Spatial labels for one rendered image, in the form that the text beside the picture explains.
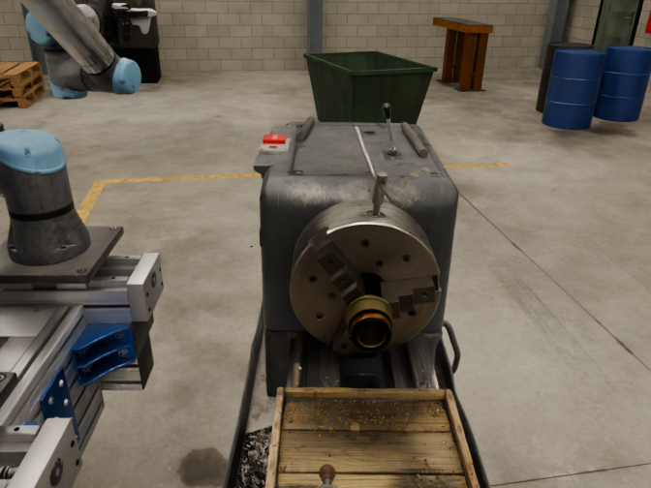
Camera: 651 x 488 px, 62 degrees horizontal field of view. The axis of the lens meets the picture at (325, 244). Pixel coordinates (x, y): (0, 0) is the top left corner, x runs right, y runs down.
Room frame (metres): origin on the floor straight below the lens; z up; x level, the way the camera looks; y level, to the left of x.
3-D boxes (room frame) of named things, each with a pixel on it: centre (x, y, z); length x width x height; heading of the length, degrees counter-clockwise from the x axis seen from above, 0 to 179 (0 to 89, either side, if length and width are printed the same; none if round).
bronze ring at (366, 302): (0.87, -0.09, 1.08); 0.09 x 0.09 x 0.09; 1
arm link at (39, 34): (1.28, 0.60, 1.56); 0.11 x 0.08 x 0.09; 161
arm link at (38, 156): (0.99, 0.56, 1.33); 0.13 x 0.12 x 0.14; 71
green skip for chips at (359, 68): (6.10, -0.40, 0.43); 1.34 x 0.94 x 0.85; 22
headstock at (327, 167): (1.42, -0.06, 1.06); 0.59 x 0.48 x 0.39; 0
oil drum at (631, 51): (7.37, -3.85, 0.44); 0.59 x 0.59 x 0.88
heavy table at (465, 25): (9.81, -2.20, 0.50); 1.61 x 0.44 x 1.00; 10
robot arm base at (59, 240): (0.99, 0.56, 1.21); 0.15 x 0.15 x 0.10
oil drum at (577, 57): (6.91, -3.02, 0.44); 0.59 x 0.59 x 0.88
